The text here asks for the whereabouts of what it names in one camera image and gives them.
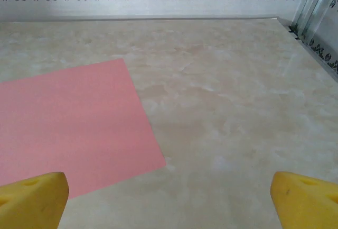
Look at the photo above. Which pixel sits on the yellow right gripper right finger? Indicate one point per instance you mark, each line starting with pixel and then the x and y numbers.
pixel 306 205

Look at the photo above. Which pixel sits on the pink square paper sheet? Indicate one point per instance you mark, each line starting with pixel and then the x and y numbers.
pixel 79 120

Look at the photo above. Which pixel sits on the aluminium side rail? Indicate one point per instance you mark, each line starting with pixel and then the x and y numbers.
pixel 317 57

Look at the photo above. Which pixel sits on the aluminium rail along wall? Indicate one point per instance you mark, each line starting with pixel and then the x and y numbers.
pixel 132 18

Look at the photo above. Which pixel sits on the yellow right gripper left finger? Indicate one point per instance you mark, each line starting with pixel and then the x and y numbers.
pixel 34 202

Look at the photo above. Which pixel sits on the aluminium frame post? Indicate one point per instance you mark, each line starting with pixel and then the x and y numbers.
pixel 311 7

